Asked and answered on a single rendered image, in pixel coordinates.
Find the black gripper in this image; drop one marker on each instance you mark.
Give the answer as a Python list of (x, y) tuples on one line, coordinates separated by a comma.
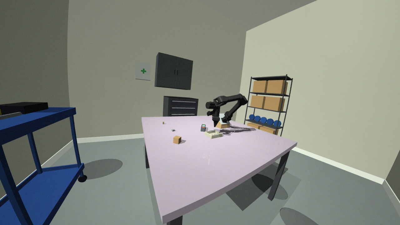
[(216, 117)]

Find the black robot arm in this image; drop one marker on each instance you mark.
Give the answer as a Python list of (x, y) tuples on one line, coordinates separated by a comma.
[(222, 100)]

